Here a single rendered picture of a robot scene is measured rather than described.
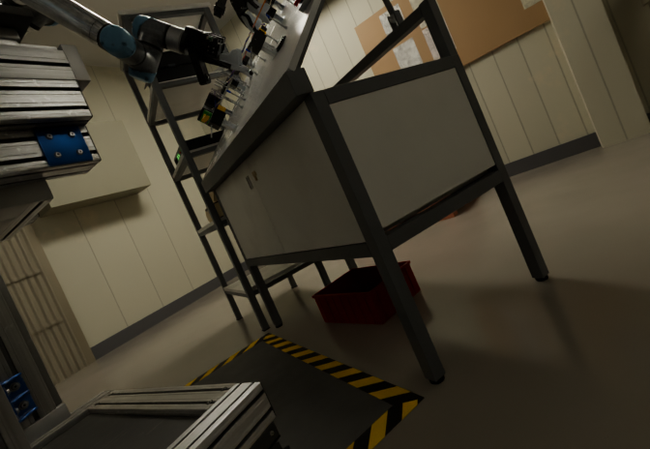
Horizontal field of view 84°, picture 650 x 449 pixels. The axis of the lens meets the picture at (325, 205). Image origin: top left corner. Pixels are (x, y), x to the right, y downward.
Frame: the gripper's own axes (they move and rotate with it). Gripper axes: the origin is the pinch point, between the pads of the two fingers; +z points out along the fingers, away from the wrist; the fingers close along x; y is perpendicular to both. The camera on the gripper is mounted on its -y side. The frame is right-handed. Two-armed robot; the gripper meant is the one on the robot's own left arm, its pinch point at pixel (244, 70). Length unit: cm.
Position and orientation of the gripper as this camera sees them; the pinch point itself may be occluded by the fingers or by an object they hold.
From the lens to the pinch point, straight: 126.5
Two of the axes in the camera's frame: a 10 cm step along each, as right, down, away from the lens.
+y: 3.0, -8.3, -4.6
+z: 9.5, 3.1, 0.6
